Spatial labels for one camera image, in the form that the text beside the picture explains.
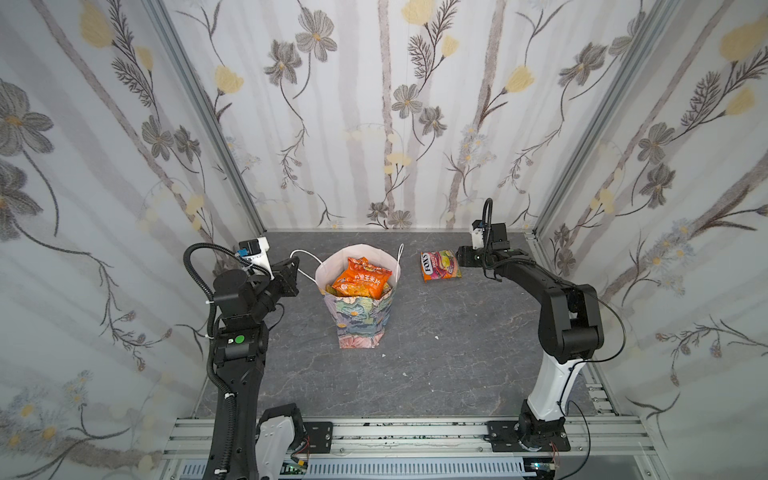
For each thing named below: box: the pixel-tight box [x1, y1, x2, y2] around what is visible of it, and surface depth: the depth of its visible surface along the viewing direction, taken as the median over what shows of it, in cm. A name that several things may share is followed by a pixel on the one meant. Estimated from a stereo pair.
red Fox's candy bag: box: [420, 250, 462, 282], surface depth 109 cm
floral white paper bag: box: [314, 243, 404, 349], surface depth 81 cm
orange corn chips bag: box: [332, 256, 393, 299], surface depth 82 cm
